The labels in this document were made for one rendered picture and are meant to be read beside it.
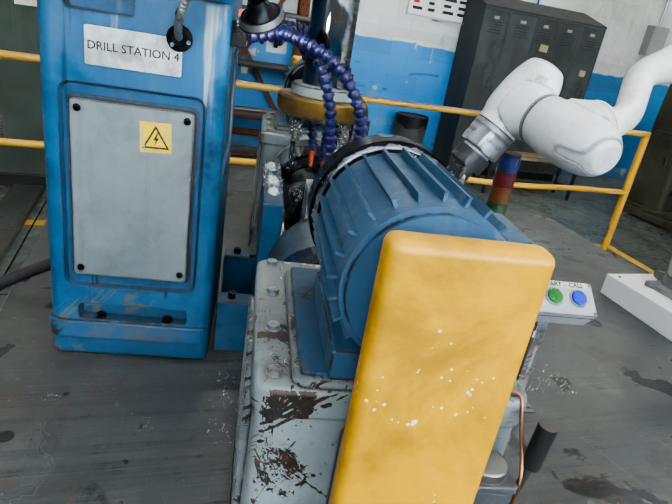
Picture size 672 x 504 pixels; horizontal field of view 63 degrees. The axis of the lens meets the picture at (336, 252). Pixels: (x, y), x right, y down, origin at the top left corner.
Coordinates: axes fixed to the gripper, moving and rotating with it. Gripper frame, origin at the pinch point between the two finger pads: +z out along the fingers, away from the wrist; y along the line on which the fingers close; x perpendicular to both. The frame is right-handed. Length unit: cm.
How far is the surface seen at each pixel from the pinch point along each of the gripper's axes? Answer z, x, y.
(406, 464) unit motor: 6, -20, 74
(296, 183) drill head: 13.2, -19.5, -26.8
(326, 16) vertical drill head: -20.9, -40.0, -2.1
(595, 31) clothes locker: -229, 259, -532
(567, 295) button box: -10.3, 24.9, 21.0
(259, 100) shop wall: 67, 1, -519
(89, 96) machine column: 14, -64, 11
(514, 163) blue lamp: -25.9, 26.5, -33.2
